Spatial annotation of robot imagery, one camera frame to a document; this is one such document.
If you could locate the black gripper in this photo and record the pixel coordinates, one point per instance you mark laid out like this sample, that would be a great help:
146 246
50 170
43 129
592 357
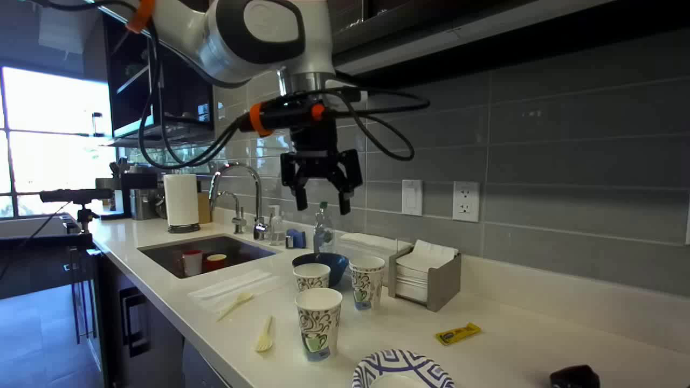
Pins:
315 147

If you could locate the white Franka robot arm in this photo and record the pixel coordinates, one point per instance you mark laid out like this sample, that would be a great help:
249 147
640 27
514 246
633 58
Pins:
217 34

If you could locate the red and white cup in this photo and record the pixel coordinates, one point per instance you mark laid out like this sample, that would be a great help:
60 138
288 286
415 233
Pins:
192 263

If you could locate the black coffee machine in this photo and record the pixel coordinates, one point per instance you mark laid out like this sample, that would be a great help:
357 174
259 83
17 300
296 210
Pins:
141 195

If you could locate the clear water bottle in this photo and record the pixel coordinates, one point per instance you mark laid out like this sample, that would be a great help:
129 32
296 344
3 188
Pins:
321 232

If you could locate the blue sponge holder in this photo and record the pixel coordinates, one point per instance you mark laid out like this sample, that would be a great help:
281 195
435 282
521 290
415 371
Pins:
296 237

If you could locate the chrome kitchen faucet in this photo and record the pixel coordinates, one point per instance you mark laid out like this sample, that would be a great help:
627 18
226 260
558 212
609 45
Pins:
257 207

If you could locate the white rectangular tray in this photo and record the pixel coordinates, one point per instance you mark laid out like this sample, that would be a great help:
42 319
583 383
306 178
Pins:
369 246

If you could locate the blue bowl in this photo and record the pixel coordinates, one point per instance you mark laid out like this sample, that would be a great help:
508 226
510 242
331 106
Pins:
336 267

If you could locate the white paper napkins stack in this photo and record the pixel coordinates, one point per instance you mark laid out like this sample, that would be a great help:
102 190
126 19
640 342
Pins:
421 261

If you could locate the red bowl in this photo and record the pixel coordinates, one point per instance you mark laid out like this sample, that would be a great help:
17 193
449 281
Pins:
217 261

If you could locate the white paper towel roll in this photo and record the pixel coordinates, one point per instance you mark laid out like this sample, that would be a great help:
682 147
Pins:
181 202

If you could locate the white power outlet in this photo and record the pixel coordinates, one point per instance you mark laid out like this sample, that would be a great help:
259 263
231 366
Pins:
466 202

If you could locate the white plastic utensil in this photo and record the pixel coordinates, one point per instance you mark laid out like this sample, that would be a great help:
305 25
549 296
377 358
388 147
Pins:
235 307

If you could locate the grey napkin holder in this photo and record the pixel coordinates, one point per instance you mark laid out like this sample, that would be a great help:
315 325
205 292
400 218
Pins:
443 282

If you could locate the dark open shelf cabinet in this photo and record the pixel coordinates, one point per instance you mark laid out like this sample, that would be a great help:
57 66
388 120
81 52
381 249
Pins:
180 94

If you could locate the kitchen sink basin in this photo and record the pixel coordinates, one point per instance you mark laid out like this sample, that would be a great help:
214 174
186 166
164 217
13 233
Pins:
164 255

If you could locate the yellow sweetener packet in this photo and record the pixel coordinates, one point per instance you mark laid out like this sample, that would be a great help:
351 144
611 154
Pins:
457 332

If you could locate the blue patterned paper plate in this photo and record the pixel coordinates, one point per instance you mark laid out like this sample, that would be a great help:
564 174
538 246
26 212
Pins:
401 366

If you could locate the dark lower counter cabinet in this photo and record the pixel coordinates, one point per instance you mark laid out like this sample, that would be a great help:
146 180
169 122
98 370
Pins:
136 323

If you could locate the bright window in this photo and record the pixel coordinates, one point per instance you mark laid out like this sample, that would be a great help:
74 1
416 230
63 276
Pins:
50 136

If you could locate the black side table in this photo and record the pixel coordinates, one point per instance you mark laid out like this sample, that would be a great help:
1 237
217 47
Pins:
35 251

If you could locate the small black object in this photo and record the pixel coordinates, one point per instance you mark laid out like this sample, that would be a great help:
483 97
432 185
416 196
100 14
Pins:
573 378

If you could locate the black wrist camera orange bands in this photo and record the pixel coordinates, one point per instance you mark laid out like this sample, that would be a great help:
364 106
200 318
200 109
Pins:
288 112

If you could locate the white light switch plate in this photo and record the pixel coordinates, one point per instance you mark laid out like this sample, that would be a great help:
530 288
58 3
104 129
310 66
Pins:
412 196

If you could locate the dark upper wall cabinet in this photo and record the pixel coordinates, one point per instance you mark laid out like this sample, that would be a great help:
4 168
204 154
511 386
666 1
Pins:
502 29

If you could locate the black camera on tripod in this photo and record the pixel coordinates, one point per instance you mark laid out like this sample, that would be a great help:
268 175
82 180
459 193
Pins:
76 195

